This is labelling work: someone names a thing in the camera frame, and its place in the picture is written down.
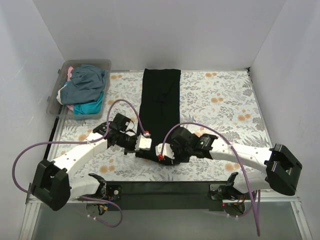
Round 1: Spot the clear plastic bin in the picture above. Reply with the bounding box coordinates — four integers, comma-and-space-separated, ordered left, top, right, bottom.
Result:
46, 59, 112, 120

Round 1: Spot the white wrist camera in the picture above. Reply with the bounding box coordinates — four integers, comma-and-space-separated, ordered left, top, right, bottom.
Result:
155, 143, 175, 161
134, 131, 152, 151

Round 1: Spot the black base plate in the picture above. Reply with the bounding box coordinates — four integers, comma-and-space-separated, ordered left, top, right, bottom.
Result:
82, 184, 123, 202
209, 184, 250, 201

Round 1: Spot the pink white garment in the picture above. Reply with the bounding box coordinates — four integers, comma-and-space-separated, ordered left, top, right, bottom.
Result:
67, 66, 74, 82

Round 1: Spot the floral table mat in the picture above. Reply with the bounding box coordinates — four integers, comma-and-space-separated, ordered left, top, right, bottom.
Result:
49, 71, 272, 182

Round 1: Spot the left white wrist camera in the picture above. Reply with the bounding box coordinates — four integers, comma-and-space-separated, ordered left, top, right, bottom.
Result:
134, 131, 152, 151

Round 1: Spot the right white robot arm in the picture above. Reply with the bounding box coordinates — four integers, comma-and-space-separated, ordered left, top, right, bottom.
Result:
166, 127, 303, 199

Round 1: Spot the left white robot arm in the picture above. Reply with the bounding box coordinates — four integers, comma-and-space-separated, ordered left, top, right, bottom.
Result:
30, 113, 143, 211

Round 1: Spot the turquoise shirt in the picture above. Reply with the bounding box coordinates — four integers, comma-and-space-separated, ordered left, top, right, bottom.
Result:
73, 92, 104, 115

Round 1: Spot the black t-shirt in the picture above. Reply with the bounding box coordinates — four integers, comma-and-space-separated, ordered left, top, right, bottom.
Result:
135, 68, 181, 166

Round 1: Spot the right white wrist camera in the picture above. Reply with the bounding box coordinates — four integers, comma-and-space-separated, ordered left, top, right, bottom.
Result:
155, 143, 175, 161

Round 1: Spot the teal blue shirt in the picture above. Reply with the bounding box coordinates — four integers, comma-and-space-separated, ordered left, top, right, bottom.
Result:
56, 64, 108, 105

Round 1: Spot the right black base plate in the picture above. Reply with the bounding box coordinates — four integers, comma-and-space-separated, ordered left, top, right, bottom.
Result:
209, 184, 250, 201

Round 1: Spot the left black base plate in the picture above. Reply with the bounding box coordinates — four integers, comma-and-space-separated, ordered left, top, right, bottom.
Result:
82, 184, 123, 202

